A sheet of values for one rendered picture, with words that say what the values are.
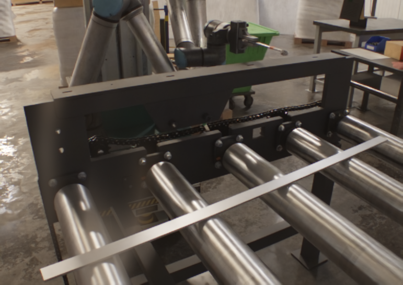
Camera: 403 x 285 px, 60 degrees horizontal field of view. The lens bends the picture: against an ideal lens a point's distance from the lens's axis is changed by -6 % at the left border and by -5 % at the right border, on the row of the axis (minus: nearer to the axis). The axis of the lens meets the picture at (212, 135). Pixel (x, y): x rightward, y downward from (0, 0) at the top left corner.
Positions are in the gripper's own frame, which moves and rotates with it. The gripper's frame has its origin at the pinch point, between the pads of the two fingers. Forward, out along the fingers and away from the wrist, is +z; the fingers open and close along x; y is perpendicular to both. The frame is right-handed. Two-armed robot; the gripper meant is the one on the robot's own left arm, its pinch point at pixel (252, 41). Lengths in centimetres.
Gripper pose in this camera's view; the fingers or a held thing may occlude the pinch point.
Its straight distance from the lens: 147.5
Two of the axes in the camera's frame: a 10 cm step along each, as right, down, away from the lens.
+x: -0.1, 9.0, 4.3
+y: 8.7, -2.0, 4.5
